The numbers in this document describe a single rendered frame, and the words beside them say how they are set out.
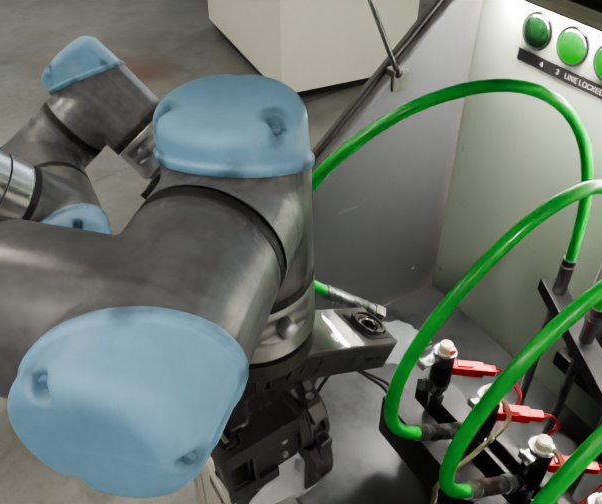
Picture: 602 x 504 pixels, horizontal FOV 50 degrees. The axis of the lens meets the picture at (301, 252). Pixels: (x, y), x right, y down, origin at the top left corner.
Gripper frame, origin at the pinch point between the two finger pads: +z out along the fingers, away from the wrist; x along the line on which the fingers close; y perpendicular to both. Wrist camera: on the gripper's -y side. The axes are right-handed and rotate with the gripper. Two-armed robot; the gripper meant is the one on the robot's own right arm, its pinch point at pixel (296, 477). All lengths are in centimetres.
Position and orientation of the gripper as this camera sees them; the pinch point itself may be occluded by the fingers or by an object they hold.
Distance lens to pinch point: 57.0
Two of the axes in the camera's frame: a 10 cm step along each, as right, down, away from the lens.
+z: 0.4, 7.6, 6.5
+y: -8.2, 3.9, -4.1
